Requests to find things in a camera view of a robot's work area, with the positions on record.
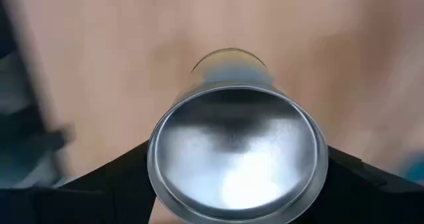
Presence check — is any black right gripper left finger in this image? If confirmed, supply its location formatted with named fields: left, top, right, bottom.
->
left=0, top=140, right=157, bottom=224

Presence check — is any black aluminium table frame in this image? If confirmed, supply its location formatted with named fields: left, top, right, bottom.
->
left=0, top=0, right=76, bottom=188

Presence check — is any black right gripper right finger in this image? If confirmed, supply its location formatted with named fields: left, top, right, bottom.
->
left=297, top=146, right=424, bottom=224

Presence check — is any tall tin can colourful label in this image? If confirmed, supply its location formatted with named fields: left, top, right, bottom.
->
left=146, top=47, right=329, bottom=224

